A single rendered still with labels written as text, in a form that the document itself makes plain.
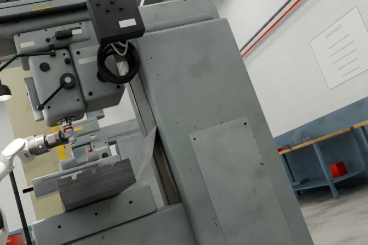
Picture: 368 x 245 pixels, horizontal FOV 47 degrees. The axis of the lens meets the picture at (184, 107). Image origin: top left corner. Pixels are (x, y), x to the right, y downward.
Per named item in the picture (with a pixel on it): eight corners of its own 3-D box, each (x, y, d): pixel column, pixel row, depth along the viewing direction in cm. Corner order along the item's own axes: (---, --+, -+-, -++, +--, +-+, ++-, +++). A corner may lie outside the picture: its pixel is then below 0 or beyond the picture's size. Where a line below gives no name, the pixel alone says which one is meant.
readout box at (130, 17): (101, 37, 172) (86, -8, 175) (99, 46, 180) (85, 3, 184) (147, 28, 178) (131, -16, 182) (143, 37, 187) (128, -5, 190)
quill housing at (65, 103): (44, 119, 184) (26, 53, 190) (46, 129, 203) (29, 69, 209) (87, 108, 190) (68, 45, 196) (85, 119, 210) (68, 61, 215)
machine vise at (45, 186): (35, 197, 158) (28, 169, 160) (36, 200, 171) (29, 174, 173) (124, 169, 171) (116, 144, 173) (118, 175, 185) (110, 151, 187)
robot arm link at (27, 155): (34, 146, 189) (10, 154, 189) (45, 159, 197) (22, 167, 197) (34, 128, 197) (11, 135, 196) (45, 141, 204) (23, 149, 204)
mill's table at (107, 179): (63, 205, 126) (56, 180, 127) (64, 216, 241) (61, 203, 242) (136, 181, 134) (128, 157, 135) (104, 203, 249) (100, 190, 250)
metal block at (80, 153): (75, 163, 170) (72, 150, 171) (74, 166, 176) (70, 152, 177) (88, 160, 172) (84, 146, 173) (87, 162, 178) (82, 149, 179)
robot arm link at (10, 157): (26, 141, 190) (2, 162, 185) (35, 152, 197) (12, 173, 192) (18, 135, 194) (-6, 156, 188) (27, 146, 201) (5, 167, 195)
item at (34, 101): (35, 120, 191) (23, 77, 195) (35, 122, 195) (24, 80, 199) (44, 117, 192) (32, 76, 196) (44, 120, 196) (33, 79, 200)
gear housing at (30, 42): (17, 53, 187) (12, 33, 189) (23, 72, 210) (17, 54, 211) (91, 38, 198) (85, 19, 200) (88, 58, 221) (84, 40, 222)
